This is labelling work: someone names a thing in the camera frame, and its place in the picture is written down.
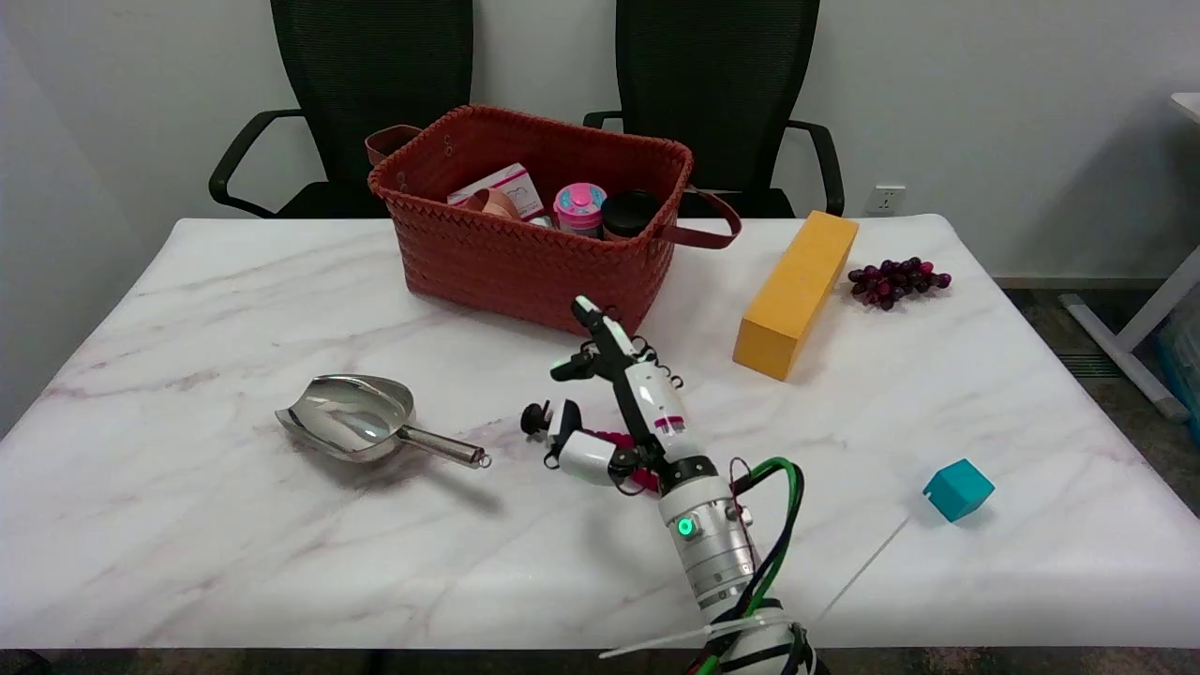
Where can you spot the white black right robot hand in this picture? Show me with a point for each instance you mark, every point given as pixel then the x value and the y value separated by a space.
pixel 647 398

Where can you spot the yellow rectangular box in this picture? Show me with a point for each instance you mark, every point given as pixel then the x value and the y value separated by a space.
pixel 797 291

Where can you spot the pink white carton box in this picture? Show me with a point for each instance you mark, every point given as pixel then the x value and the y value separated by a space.
pixel 514 181

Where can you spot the pink flexible mini tripod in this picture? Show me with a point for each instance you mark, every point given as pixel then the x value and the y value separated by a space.
pixel 534 417

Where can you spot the red woven basket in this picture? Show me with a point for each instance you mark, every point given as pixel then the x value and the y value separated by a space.
pixel 525 262

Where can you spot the black lidded jar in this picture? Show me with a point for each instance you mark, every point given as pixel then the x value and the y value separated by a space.
pixel 628 211

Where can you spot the pink lidded container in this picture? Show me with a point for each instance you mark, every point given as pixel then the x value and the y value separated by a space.
pixel 579 202

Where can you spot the white zip tie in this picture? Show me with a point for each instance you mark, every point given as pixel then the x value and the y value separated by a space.
pixel 656 643

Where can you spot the peach plastic cup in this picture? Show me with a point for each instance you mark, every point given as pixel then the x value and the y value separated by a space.
pixel 492 202

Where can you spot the purple grape bunch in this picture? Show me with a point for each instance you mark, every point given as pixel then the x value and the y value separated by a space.
pixel 891 279

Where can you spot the silver metal scoop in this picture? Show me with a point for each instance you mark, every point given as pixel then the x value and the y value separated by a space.
pixel 352 417

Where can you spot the teal cube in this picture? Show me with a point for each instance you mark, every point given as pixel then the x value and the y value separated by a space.
pixel 956 489

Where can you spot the black mesh office chair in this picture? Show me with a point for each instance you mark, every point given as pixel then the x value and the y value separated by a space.
pixel 375 75
pixel 717 75

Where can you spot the blue plastic bin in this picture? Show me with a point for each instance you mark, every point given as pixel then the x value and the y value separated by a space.
pixel 1183 366

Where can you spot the white wall socket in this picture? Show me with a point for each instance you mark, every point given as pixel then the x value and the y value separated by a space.
pixel 887 200

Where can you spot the white desk frame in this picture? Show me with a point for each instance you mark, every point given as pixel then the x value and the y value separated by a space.
pixel 1148 319

